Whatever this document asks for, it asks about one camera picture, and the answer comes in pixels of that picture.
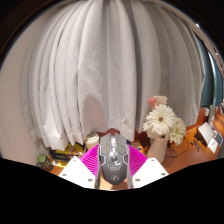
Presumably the white flower bunch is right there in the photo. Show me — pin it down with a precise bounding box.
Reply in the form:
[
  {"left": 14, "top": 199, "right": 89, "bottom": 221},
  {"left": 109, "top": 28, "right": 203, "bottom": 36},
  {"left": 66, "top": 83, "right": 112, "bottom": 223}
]
[{"left": 142, "top": 95, "right": 187, "bottom": 147}]

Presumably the white angled device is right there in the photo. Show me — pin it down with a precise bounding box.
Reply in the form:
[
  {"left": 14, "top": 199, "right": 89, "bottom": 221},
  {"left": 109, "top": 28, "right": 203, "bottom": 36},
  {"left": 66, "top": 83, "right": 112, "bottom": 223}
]
[{"left": 196, "top": 121, "right": 216, "bottom": 146}]

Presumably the white pleated curtain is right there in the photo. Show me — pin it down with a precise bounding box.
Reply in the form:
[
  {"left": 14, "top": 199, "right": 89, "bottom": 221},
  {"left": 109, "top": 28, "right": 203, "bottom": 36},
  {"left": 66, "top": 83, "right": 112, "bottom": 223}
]
[{"left": 19, "top": 0, "right": 206, "bottom": 152}]

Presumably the pale flat book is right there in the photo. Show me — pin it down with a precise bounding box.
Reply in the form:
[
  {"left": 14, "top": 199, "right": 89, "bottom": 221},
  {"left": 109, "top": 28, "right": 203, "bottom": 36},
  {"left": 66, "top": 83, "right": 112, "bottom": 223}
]
[{"left": 51, "top": 159, "right": 74, "bottom": 168}]

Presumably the orange cover book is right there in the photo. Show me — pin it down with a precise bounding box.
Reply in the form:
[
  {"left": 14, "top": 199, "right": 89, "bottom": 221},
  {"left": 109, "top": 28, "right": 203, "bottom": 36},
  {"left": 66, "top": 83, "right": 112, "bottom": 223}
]
[{"left": 130, "top": 139, "right": 147, "bottom": 155}]

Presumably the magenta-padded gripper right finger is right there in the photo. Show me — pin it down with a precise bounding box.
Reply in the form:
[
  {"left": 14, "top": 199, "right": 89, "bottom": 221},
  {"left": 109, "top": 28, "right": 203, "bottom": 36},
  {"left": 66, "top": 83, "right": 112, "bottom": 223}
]
[{"left": 125, "top": 144, "right": 170, "bottom": 190}]

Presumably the small white box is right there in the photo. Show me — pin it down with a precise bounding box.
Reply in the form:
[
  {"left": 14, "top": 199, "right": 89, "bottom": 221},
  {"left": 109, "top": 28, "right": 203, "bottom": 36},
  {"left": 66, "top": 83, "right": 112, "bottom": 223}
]
[{"left": 207, "top": 137, "right": 220, "bottom": 155}]

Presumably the green mug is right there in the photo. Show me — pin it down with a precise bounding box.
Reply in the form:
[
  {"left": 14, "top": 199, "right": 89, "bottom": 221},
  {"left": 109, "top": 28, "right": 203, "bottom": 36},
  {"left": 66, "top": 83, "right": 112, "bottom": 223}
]
[{"left": 36, "top": 153, "right": 54, "bottom": 172}]

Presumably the white ceramic vase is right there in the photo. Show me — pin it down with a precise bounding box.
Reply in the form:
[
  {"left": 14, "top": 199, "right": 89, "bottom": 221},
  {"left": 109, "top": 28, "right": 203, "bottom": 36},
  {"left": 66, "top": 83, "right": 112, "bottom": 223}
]
[{"left": 146, "top": 134, "right": 170, "bottom": 164}]

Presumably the grey angular computer mouse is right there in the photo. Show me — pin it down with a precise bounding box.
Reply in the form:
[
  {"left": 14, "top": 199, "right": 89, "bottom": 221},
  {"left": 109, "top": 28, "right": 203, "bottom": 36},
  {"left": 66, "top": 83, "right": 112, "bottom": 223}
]
[{"left": 96, "top": 132, "right": 131, "bottom": 186}]

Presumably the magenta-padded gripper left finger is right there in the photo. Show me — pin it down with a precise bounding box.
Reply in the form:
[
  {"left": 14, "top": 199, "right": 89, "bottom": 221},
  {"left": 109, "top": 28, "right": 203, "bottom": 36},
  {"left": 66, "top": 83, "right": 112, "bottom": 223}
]
[{"left": 58, "top": 143, "right": 102, "bottom": 190}]

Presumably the black cable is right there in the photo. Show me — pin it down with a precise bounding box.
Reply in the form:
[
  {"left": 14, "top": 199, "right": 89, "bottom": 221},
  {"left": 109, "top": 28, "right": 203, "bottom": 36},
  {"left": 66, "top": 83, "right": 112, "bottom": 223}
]
[{"left": 166, "top": 128, "right": 204, "bottom": 158}]

